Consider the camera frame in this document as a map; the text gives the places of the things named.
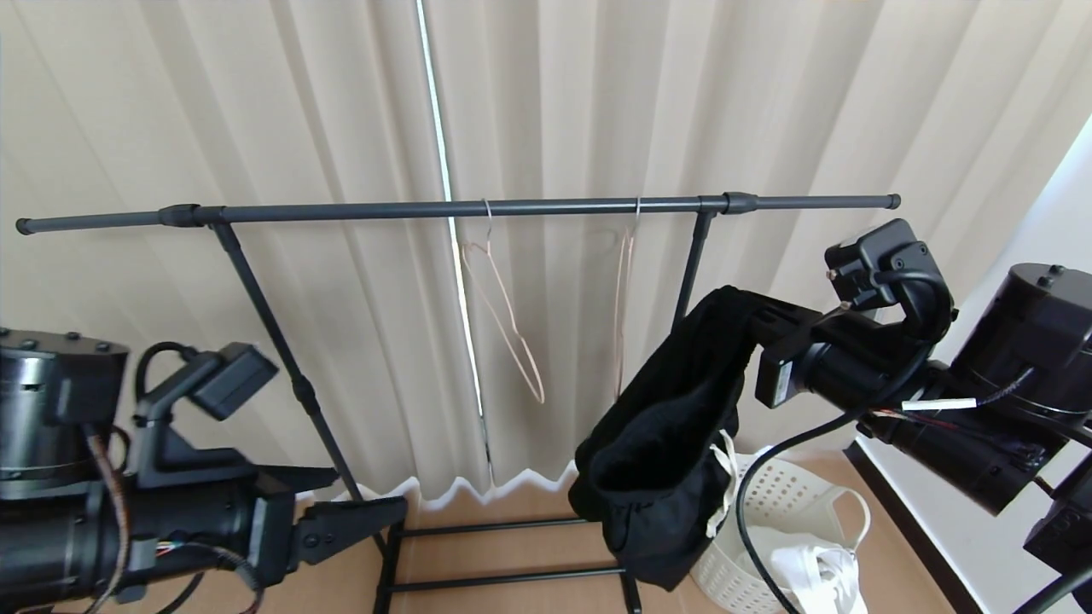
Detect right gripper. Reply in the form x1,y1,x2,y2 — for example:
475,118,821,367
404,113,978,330
755,328,1052,517

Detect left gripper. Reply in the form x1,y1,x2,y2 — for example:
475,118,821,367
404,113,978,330
0,465,409,614

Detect black shorts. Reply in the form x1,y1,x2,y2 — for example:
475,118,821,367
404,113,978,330
568,285,764,593

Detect white laundry basket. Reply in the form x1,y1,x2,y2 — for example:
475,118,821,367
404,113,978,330
689,452,873,614

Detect pink clothes hanger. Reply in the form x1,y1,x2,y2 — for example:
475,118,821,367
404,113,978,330
461,200,547,405
613,198,642,402

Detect black clothes rack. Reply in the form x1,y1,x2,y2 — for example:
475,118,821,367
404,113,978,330
15,193,902,614

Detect white garment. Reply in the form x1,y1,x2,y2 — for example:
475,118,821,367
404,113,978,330
764,546,869,614

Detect beige curtain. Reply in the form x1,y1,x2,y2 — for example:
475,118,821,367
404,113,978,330
0,0,1092,500

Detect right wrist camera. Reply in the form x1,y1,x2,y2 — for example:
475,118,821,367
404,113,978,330
824,218,956,342

